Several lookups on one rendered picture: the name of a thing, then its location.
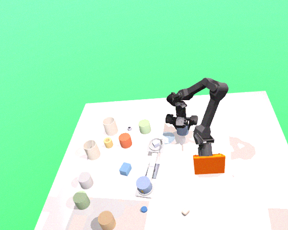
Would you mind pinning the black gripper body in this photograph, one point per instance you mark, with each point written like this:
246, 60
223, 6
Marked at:
193, 120

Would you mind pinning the pale green cylinder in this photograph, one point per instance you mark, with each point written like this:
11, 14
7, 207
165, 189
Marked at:
81, 200

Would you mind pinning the olive green cup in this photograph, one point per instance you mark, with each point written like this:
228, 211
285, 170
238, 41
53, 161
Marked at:
144, 126

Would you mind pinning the blue block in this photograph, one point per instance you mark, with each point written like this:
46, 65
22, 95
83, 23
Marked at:
125, 169

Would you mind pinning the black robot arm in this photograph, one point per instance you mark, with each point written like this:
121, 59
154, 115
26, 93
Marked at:
202, 132

